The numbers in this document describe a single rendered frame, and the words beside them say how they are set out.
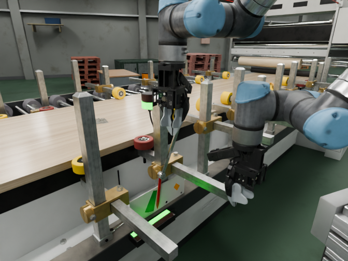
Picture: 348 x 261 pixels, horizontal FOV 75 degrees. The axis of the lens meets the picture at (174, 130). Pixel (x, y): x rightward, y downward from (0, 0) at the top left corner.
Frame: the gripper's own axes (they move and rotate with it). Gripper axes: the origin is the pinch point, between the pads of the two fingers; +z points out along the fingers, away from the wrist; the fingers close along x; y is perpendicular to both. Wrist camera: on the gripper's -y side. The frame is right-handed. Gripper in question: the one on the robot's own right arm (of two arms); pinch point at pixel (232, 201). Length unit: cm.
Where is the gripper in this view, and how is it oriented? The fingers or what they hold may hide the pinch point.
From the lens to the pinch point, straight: 73.1
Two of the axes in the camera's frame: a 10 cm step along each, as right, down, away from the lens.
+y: 7.1, 2.5, -6.5
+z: 0.0, 9.4, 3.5
